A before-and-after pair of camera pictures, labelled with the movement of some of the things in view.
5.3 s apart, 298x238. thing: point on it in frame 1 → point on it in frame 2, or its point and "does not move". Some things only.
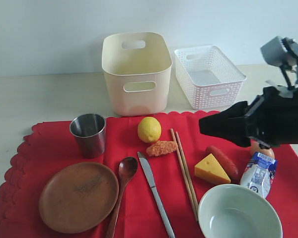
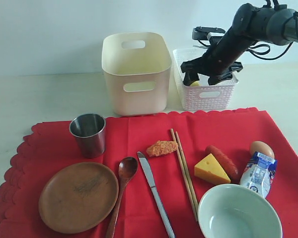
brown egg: x=268 y=152 does not move
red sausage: x=229 y=167 does not move
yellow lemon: x=149 y=129 → x=195 y=83
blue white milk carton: x=259 y=172 does not move
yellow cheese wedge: x=209 y=168 does not move
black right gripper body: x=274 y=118 → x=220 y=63
